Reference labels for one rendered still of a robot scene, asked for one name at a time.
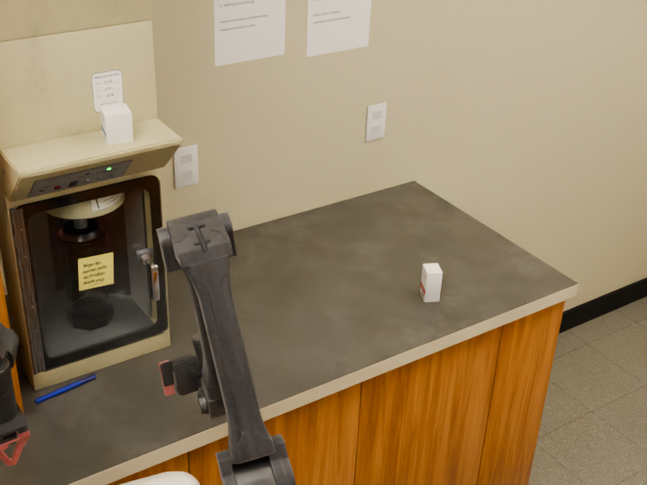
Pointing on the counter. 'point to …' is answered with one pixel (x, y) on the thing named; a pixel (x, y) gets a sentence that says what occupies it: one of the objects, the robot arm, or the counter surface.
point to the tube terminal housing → (21, 127)
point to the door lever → (152, 275)
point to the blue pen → (64, 389)
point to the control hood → (86, 156)
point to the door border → (28, 290)
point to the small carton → (116, 124)
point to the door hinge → (20, 281)
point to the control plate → (78, 178)
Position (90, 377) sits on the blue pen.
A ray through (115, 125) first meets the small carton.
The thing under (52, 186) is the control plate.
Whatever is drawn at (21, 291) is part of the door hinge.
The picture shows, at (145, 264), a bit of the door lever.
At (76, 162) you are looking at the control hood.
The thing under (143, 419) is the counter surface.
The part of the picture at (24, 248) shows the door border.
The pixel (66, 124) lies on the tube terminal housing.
